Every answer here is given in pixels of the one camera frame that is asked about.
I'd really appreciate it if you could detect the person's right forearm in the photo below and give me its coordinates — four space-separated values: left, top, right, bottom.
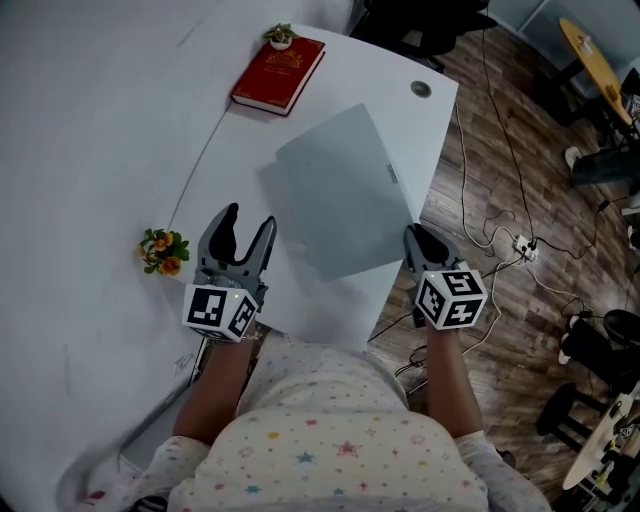
424 327 484 442

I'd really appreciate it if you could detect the person's star print shirt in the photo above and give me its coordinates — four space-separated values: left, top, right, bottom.
114 332 552 512

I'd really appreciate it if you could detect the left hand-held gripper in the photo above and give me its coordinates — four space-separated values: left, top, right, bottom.
181 202 278 344

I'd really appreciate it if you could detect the black stool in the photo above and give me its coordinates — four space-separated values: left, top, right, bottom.
535 381 612 454

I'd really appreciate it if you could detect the white fabric with red marks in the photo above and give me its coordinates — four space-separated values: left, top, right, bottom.
54 439 147 512

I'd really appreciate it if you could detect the red hardcover book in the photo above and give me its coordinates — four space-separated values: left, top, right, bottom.
230 35 328 118

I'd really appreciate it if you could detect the light round table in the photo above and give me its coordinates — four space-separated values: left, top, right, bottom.
561 391 640 492

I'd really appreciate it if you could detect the orange flower plant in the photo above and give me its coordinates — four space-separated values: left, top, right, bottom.
138 227 192 278

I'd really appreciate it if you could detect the small green potted plant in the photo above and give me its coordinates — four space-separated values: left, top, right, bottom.
261 21 302 52

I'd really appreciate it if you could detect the long black cable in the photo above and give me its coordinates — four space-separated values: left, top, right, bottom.
479 19 537 249

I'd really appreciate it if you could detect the black office chair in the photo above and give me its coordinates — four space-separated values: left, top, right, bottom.
349 0 499 74

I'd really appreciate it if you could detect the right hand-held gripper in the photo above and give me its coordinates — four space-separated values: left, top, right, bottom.
402 222 489 332

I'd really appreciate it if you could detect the person's left forearm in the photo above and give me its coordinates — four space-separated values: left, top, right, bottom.
172 339 257 444

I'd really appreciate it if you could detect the round wooden table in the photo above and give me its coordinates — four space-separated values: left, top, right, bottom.
531 17 636 129

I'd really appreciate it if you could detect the white power strip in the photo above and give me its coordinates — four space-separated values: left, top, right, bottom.
510 234 541 264

